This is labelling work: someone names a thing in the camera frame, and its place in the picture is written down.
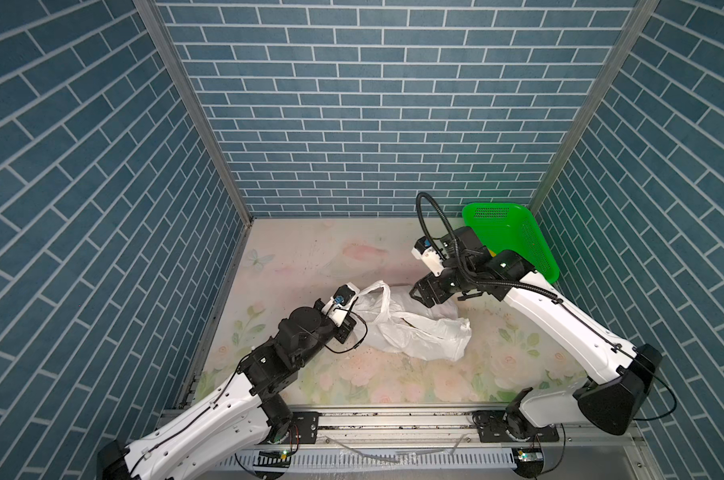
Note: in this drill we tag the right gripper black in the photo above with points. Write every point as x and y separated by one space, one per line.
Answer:
435 293

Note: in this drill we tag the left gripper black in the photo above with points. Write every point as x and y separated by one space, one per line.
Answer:
345 329

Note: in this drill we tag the white plastic bag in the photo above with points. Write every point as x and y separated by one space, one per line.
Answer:
400 324

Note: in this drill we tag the green plastic basket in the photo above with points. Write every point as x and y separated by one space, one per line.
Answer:
509 226

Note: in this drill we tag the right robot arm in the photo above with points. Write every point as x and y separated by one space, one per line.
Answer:
620 375

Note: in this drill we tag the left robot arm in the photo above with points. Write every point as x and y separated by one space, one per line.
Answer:
244 411

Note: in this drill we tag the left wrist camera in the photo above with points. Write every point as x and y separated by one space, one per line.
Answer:
341 297

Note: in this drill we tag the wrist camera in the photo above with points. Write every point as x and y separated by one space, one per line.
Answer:
341 297
425 251

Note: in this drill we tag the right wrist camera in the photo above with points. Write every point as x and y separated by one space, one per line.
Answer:
425 251

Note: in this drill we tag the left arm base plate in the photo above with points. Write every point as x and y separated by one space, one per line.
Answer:
303 428

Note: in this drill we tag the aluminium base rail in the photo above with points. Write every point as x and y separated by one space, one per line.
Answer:
439 442

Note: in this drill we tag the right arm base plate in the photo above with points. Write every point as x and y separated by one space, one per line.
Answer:
493 427

